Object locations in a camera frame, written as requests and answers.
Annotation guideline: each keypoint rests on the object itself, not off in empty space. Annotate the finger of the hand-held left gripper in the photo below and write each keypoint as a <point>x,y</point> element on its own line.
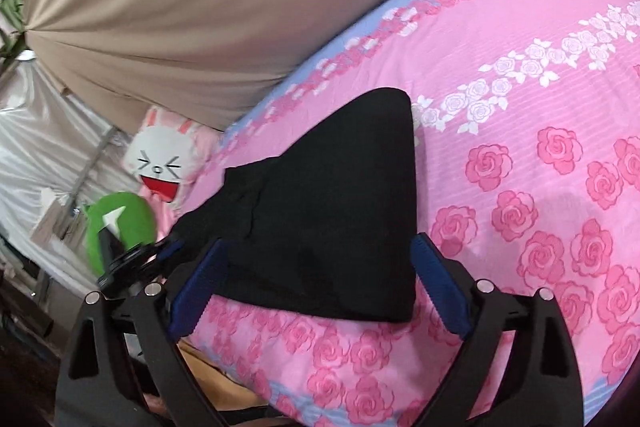
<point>170,252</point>

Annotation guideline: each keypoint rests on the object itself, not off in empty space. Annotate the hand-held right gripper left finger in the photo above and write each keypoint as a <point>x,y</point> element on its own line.
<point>200,292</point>

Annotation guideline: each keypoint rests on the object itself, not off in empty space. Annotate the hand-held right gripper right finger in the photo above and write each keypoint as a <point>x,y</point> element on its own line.
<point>440,282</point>

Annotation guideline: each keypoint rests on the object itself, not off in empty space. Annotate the black pants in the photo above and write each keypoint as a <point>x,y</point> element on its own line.
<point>330,217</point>

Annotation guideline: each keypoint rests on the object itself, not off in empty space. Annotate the green plush pillow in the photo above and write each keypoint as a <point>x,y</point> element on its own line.
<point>132,219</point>

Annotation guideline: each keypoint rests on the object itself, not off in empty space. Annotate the white rabbit pillow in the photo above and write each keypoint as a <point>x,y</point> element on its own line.
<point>160,167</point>

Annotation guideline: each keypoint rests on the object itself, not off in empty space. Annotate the silver curtain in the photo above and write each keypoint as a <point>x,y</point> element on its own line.
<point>45,157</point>

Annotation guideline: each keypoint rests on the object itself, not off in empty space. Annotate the pink floral bedsheet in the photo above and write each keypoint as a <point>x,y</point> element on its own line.
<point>525,157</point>

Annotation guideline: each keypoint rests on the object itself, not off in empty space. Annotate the beige cloth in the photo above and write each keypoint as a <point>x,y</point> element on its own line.
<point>200,7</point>

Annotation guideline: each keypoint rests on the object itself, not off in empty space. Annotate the green plant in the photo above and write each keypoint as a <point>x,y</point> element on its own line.
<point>12,27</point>

